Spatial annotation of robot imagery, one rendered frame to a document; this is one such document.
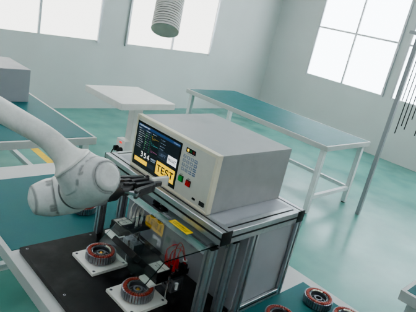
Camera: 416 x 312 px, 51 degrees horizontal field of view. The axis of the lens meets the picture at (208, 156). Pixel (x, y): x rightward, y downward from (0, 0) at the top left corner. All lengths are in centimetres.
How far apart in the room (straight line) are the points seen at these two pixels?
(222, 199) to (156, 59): 592
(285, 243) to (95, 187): 87
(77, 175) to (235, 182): 59
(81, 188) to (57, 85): 546
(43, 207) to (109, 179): 22
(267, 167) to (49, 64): 508
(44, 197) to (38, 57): 518
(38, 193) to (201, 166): 51
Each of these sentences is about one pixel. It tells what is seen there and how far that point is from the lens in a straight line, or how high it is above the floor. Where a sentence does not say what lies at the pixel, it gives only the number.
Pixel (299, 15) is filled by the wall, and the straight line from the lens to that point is 891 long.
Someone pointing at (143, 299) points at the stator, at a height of 81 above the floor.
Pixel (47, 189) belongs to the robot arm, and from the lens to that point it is 119.
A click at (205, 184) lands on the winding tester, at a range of 140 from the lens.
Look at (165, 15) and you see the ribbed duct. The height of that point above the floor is 165.
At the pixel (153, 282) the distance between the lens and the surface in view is 156.
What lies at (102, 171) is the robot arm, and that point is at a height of 133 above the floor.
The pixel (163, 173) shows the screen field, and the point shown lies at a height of 116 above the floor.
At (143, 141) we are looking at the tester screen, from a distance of 163.
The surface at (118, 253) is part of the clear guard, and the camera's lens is 133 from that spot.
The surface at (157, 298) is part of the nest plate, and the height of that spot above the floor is 78.
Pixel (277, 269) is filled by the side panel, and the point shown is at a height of 87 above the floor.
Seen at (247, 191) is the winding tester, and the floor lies 117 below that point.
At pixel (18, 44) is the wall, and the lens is 617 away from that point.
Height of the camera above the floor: 173
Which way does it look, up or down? 18 degrees down
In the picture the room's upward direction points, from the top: 12 degrees clockwise
